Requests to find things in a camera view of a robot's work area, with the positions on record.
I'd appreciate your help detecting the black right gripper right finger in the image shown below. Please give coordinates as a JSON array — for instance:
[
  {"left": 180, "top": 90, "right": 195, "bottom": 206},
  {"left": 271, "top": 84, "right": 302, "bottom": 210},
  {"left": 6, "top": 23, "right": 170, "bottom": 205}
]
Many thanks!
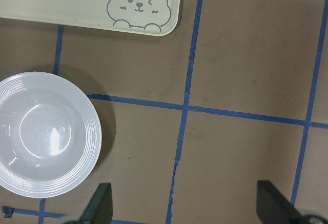
[{"left": 256, "top": 180, "right": 301, "bottom": 223}]

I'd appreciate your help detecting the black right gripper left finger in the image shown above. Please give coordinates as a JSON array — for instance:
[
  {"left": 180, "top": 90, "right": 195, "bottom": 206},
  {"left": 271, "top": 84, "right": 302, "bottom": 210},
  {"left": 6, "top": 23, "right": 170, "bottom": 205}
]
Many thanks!
[{"left": 79, "top": 183, "right": 113, "bottom": 224}]

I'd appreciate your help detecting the white ribbed plate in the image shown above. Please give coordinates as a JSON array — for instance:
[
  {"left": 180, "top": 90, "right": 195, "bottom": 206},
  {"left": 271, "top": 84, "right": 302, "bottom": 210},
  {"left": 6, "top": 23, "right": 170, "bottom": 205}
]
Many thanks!
[{"left": 1, "top": 72, "right": 101, "bottom": 198}]

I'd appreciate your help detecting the cream bear tray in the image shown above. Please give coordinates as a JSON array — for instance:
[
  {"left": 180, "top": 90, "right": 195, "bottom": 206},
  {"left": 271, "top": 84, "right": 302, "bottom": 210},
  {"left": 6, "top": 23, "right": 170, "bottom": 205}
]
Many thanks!
[{"left": 1, "top": 0, "right": 180, "bottom": 36}]

